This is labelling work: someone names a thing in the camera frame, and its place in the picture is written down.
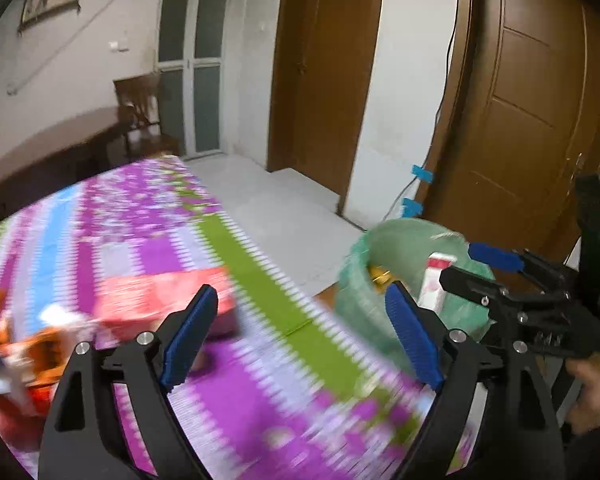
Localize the person's right hand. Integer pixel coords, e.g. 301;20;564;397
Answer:
562;352;600;436

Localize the red-orange snack packet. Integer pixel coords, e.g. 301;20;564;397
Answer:
0;327;76;386

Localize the white medicine box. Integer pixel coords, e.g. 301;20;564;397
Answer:
417;252;457;311

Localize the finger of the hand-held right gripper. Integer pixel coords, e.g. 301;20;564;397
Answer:
467;241;575;287
438;265;567;312

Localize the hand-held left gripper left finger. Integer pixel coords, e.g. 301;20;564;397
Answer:
37;284;220;480

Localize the purple floral striped tablecloth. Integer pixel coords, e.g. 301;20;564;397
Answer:
0;155;481;480

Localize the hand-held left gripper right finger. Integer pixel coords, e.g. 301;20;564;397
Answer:
384;282;567;480

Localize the brown panelled wooden door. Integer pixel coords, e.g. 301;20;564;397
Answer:
422;0;600;261

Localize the dark wooden dining table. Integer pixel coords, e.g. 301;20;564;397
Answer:
0;106;136;221

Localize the frosted glass double door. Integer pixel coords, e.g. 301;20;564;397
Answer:
152;0;237;161

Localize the dark wooden chair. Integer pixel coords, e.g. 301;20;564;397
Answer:
112;72;181;159

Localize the trash bin with green bag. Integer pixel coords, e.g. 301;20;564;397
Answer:
334;217;499;376

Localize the thin door-side cable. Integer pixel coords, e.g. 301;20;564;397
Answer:
387;0;464;221

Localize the pink carton box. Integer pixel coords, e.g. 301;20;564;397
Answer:
94;266;241;341

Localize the crumpled white tissue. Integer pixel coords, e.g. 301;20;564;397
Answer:
39;304;96;334

